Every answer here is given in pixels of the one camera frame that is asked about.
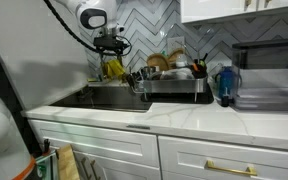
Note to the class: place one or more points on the blue water bottle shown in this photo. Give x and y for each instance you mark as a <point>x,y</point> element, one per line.
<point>225,81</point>

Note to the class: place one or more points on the green glass container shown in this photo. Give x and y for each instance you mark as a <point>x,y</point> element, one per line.
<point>47,166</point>

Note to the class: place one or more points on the round wooden board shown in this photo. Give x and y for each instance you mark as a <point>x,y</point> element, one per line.
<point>157,61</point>

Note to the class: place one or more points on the clear box with black lid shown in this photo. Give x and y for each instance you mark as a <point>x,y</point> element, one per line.
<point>267,80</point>

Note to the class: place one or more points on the white dome orange-rimmed device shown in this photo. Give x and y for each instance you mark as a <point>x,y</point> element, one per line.
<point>0,133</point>

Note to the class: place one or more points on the white drawer front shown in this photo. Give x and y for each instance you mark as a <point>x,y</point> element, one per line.
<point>97,143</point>

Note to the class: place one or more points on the small black cap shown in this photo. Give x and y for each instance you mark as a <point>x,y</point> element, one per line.
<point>225,101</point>

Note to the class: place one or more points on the dark stainless steel sink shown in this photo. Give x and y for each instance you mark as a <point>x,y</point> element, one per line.
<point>110,98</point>

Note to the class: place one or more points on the yellow rubber gloves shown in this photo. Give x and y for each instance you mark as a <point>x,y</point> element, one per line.
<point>114,68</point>

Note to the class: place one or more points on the white cabinet door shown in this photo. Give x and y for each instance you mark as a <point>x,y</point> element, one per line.
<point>127,171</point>

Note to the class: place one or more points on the yellow sponge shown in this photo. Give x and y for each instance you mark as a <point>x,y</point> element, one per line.
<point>93,80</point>

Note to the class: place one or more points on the black utensil holder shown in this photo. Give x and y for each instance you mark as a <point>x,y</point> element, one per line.
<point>200,70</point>

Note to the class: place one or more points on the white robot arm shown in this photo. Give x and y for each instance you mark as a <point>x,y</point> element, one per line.
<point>109,10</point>

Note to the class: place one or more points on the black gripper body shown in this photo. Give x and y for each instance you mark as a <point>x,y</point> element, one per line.
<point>108,43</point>

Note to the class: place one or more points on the white wall outlet plate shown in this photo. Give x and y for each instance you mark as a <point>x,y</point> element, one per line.
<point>175,42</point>

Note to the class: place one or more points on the white upper cabinet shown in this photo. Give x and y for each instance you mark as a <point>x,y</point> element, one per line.
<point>234,8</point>

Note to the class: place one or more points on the black cup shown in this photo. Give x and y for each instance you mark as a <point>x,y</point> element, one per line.
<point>132,78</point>

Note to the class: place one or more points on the stainless steel dish rack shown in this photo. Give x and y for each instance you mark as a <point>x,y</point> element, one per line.
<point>174,85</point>

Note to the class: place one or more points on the wooden cutting board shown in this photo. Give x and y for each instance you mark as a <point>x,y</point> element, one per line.
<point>67,163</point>

